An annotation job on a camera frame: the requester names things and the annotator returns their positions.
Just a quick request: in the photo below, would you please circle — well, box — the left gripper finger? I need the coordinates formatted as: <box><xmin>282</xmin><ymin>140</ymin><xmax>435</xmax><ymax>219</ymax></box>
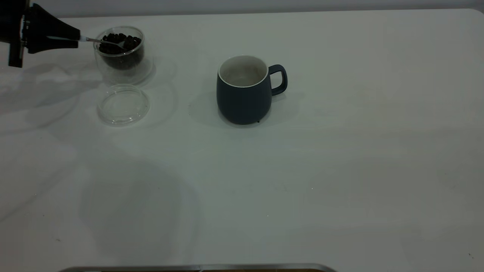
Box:
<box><xmin>24</xmin><ymin>3</ymin><xmax>81</xmax><ymax>38</ymax></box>
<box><xmin>25</xmin><ymin>39</ymin><xmax>79</xmax><ymax>54</ymax></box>

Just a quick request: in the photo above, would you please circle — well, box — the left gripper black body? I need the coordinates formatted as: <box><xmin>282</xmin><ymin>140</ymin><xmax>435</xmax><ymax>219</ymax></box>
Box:
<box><xmin>0</xmin><ymin>0</ymin><xmax>31</xmax><ymax>68</ymax></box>

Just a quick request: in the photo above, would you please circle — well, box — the dark coffee beans pile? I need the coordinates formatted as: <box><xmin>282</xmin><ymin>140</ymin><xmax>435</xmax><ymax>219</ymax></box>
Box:
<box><xmin>98</xmin><ymin>32</ymin><xmax>144</xmax><ymax>70</ymax></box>

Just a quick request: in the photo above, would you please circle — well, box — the metal spoon with white handle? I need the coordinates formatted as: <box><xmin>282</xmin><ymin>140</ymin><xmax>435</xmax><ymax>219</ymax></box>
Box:
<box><xmin>46</xmin><ymin>36</ymin><xmax>127</xmax><ymax>52</ymax></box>

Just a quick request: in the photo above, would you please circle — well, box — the dark grey mug white inside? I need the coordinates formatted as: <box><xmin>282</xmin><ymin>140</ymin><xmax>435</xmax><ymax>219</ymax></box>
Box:
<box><xmin>216</xmin><ymin>55</ymin><xmax>288</xmax><ymax>125</ymax></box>

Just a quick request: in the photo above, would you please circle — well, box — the clear round glass lid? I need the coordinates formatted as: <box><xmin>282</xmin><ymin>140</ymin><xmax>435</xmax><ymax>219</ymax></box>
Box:
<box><xmin>97</xmin><ymin>84</ymin><xmax>150</xmax><ymax>127</ymax></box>

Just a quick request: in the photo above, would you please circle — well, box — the clear double-wall glass cup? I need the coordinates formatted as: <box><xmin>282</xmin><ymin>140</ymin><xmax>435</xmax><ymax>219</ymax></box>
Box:
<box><xmin>93</xmin><ymin>25</ymin><xmax>154</xmax><ymax>85</ymax></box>

